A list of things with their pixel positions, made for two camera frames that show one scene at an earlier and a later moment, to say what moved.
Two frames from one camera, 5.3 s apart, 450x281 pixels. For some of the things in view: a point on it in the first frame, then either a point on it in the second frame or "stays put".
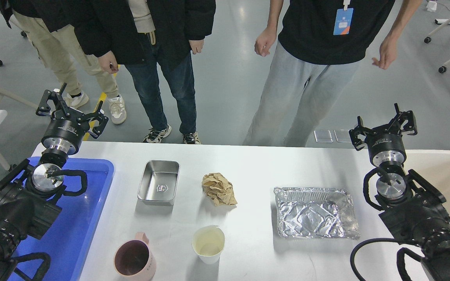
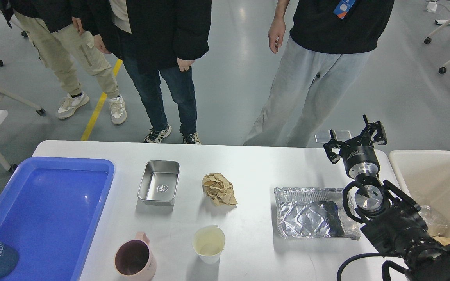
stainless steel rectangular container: (158, 183) stays put
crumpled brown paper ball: (217, 187) stays put
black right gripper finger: (398, 119) → (369, 129)
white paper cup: (208, 242) stays put
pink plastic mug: (134, 260) stays put
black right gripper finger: (359, 128) → (328, 146)
